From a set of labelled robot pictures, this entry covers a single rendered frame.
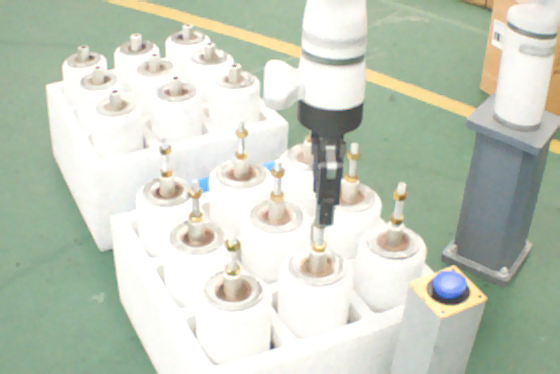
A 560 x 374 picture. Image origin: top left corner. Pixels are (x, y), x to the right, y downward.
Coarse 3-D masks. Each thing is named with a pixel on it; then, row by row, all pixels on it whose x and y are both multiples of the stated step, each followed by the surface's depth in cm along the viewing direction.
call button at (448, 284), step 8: (440, 272) 86; (448, 272) 86; (456, 272) 86; (440, 280) 85; (448, 280) 85; (456, 280) 85; (464, 280) 85; (440, 288) 84; (448, 288) 84; (456, 288) 84; (464, 288) 84; (448, 296) 84; (456, 296) 84
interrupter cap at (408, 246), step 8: (384, 224) 106; (368, 232) 105; (376, 232) 105; (384, 232) 105; (408, 232) 105; (368, 240) 103; (376, 240) 104; (384, 240) 104; (408, 240) 104; (416, 240) 104; (376, 248) 102; (384, 248) 102; (392, 248) 103; (400, 248) 103; (408, 248) 102; (416, 248) 102; (384, 256) 101; (392, 256) 101; (400, 256) 101; (408, 256) 101
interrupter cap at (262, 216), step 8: (256, 208) 109; (264, 208) 109; (288, 208) 109; (296, 208) 109; (248, 216) 108; (256, 216) 107; (264, 216) 108; (288, 216) 108; (296, 216) 108; (256, 224) 106; (264, 224) 106; (272, 224) 106; (280, 224) 106; (288, 224) 106; (296, 224) 106; (272, 232) 105; (280, 232) 105
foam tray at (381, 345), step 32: (128, 224) 117; (128, 256) 111; (128, 288) 118; (160, 288) 105; (352, 288) 107; (160, 320) 101; (192, 320) 101; (352, 320) 105; (384, 320) 101; (160, 352) 107; (192, 352) 95; (288, 352) 95; (320, 352) 97; (352, 352) 100; (384, 352) 103
